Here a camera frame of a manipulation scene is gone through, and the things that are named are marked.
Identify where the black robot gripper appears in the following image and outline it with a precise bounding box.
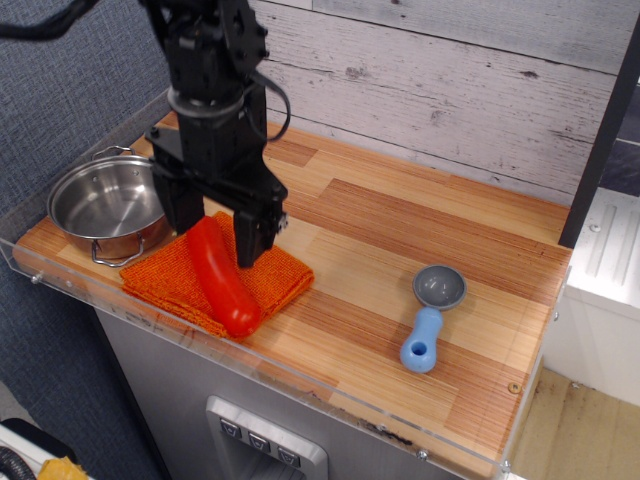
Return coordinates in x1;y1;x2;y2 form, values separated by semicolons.
145;107;288;268

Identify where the orange cloth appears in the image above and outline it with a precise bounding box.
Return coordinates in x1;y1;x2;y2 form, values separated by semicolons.
120;212;314;338

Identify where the blue grey ice cream scoop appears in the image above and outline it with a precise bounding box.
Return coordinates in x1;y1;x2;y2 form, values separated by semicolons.
400;264;467;374

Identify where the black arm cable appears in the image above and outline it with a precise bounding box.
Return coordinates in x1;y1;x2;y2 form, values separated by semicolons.
0;0;96;41

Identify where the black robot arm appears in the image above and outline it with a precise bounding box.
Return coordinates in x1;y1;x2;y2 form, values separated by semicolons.
143;1;288;268

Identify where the red toy hot dog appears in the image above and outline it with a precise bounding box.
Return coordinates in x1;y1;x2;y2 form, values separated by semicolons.
186;216;261;338

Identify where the grey toy fridge cabinet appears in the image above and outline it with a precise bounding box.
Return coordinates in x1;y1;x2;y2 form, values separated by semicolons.
94;308;461;480

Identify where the black vertical post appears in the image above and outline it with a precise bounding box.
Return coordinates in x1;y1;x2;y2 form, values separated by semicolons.
558;19;639;248

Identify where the yellow tape piece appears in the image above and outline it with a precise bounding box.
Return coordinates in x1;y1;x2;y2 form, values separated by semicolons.
36;457;91;480

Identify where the stainless steel pot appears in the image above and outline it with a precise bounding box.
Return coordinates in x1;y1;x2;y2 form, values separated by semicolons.
47;146;172;268

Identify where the silver dispenser button panel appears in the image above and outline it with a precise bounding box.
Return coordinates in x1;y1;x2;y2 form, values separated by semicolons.
206;395;329;479

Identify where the white ridged cabinet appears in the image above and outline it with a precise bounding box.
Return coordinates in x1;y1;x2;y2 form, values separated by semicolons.
542;188;639;405

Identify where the clear acrylic edge guard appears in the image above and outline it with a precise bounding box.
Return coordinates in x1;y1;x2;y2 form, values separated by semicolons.
0;89;574;480

